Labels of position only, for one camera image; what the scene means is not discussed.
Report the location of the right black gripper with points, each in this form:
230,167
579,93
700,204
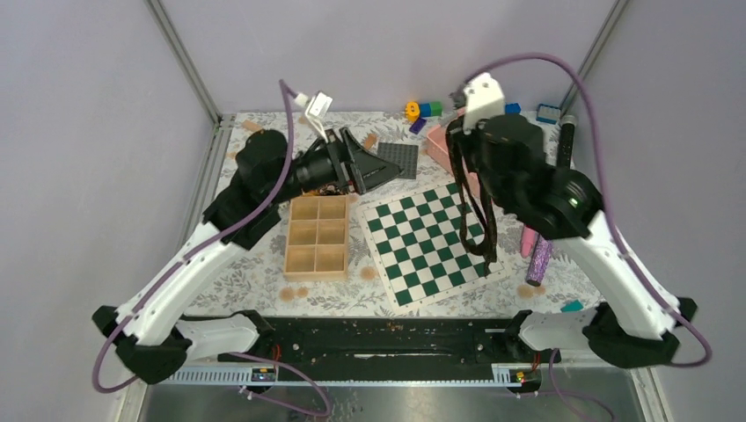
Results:
476,127

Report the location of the black key-patterned necktie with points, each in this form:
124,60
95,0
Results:
475,215

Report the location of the blue grey toy brick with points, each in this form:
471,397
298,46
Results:
548,114

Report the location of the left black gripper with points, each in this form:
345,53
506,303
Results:
359,169

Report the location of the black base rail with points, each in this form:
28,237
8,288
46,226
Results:
372,349

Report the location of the wooden compartment box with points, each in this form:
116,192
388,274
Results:
318,239

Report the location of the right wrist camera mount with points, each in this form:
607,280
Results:
481,98

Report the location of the grey studded baseplate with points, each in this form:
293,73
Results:
405,156

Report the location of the black toy microphone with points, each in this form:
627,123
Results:
564,156

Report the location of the yellow round toy block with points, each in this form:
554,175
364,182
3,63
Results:
412,111

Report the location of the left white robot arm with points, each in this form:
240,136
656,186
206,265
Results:
151,333

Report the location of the wooden cylinder block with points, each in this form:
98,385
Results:
251,126

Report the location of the green white chessboard mat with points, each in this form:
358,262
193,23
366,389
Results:
414,243

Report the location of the purple toy brick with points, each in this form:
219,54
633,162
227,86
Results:
417,126

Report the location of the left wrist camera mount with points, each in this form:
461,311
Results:
314,109

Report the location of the purple glitter toy microphone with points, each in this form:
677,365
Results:
540,258

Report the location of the teal small block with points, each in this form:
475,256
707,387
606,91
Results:
572,306

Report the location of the small wooden arch block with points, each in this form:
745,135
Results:
370,141

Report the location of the pink toy microphone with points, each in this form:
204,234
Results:
528,241

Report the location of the multicolour toy brick train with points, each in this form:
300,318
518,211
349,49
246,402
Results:
512,108

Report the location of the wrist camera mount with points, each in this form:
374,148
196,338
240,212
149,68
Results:
481,98
314,109

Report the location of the green toy brick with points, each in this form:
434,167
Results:
435,108

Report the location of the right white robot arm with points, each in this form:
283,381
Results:
634,324

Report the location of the rolled floral black tie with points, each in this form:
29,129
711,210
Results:
330,190

